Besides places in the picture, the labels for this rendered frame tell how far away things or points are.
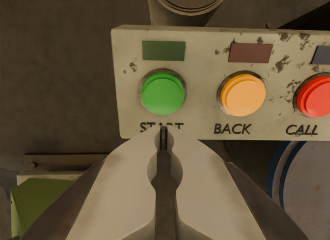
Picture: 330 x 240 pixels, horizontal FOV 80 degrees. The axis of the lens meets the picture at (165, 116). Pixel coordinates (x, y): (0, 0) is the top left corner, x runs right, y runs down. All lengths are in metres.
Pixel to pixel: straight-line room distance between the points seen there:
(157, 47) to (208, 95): 0.07
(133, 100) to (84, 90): 0.65
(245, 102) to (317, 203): 0.37
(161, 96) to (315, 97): 0.14
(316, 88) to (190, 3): 0.18
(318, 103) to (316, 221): 0.35
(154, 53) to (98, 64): 0.66
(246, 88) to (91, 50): 0.71
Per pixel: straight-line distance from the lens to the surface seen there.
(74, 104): 0.86
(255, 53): 0.20
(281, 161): 0.47
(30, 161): 0.97
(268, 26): 0.91
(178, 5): 0.29
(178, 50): 0.18
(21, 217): 0.66
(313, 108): 0.23
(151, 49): 0.18
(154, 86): 0.18
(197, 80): 0.19
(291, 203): 0.50
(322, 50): 0.23
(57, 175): 0.82
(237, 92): 0.19
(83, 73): 0.84
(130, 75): 0.19
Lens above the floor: 0.79
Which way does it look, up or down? 82 degrees down
